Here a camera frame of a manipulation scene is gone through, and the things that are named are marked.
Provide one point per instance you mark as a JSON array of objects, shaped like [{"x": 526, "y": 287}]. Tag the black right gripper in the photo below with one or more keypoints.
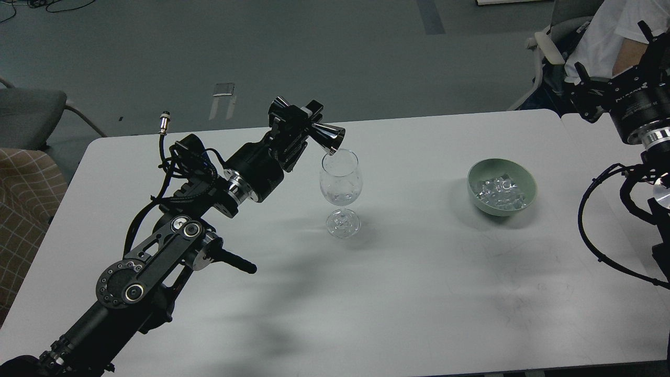
[{"x": 637, "y": 103}]

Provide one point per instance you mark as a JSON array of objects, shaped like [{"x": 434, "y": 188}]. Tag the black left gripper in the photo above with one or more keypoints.
[{"x": 261, "y": 164}]

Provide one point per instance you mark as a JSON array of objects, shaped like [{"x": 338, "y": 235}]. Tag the steel double jigger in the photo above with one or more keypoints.
[{"x": 327, "y": 136}]

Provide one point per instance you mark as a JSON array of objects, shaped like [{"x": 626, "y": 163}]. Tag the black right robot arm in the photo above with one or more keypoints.
[{"x": 644, "y": 193}]

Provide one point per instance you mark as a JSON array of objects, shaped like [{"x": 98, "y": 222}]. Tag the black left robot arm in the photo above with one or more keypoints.
[{"x": 168, "y": 239}]

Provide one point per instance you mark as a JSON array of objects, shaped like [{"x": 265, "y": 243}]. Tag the clear wine glass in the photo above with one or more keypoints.
[{"x": 341, "y": 184}]

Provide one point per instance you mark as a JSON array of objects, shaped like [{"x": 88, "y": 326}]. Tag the seated person white shirt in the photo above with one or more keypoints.
[{"x": 612, "y": 42}]

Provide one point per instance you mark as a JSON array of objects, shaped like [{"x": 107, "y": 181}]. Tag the grey office chair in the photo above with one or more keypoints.
[{"x": 551, "y": 48}]

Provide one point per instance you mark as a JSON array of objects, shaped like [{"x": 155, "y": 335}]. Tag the metal floor plate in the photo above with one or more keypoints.
[{"x": 223, "y": 102}]

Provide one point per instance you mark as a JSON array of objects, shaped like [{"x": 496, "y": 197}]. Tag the green ceramic bowl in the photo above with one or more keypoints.
[{"x": 494, "y": 167}]

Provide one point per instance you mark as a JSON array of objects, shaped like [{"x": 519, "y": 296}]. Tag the grey chair at left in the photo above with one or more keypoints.
[{"x": 29, "y": 116}]

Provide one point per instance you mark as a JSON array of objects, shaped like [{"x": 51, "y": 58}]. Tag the beige checkered cushion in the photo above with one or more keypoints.
[{"x": 32, "y": 188}]

